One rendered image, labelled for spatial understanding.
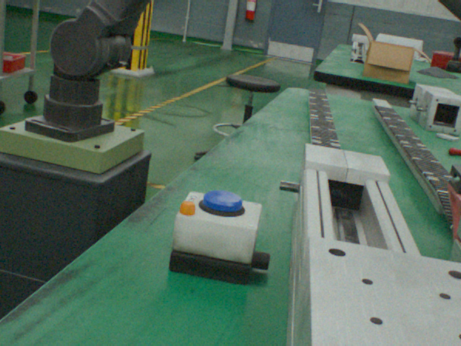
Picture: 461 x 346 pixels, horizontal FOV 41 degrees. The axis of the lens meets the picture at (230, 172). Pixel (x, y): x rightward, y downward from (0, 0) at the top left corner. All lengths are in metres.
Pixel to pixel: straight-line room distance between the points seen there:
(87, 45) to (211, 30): 11.17
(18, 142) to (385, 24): 10.87
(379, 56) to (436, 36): 8.89
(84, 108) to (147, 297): 0.42
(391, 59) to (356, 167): 2.08
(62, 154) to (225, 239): 0.37
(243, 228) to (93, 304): 0.15
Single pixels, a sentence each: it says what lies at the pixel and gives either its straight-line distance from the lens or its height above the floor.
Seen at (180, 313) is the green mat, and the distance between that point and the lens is 0.54.
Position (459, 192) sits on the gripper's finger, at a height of 0.86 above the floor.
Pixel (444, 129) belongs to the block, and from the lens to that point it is 1.70.
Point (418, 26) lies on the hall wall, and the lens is 11.64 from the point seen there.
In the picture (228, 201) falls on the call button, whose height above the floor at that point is 0.85.
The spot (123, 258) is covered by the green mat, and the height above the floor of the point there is 0.78.
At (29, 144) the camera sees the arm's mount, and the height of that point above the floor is 0.80.
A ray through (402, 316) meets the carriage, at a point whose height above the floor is 0.90.
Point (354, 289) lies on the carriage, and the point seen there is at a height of 0.90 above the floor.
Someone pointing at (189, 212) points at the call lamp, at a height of 0.84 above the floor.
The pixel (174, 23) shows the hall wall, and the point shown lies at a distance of 12.23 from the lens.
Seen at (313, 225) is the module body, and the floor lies 0.86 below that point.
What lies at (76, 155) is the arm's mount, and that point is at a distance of 0.88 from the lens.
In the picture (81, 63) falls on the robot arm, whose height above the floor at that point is 0.92.
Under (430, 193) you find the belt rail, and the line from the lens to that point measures 1.04.
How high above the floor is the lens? 1.05
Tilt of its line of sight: 16 degrees down
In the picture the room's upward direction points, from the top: 9 degrees clockwise
